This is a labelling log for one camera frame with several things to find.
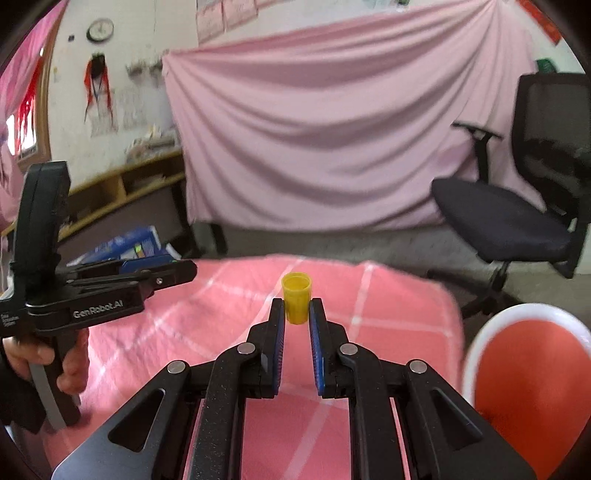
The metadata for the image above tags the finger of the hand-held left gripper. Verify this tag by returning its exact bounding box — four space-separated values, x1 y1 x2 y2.
121 255 178 273
69 258 198 296

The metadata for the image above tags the red bin with white rim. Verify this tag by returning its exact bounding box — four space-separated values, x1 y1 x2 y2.
462 303 591 480

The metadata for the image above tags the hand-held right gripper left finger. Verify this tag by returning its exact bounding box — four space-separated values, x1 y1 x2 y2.
51 298 287 480

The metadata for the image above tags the small yellow cup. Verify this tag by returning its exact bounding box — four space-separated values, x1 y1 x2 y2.
281 272 313 325

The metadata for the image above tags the red wall paper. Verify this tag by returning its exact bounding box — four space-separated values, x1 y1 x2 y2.
517 0 561 44

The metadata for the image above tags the round wall clock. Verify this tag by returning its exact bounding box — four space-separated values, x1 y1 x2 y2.
88 18 115 43

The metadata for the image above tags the pink checked tablecloth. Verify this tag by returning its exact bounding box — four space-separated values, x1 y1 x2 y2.
9 256 465 480

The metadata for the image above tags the blue cardboard box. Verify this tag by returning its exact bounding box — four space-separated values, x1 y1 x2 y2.
67 225 181 268

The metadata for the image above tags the pile of books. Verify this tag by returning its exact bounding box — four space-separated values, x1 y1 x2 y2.
124 124 178 160

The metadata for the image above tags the red hanging wall decoration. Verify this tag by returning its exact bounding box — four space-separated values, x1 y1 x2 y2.
83 53 118 123

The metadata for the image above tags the person's left hand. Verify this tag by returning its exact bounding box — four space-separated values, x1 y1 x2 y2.
2 329 90 397

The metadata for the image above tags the black office chair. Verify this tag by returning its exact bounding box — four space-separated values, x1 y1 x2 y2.
427 71 591 319

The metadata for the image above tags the pink window curtain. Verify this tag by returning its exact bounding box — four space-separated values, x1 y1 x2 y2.
0 0 70 222

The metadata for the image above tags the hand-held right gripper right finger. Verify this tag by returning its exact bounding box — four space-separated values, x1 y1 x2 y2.
308 298 539 480

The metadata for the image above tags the pink hanging cloth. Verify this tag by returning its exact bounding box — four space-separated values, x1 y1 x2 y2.
161 0 546 232

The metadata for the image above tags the wooden wall shelf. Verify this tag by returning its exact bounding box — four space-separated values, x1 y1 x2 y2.
58 148 190 243

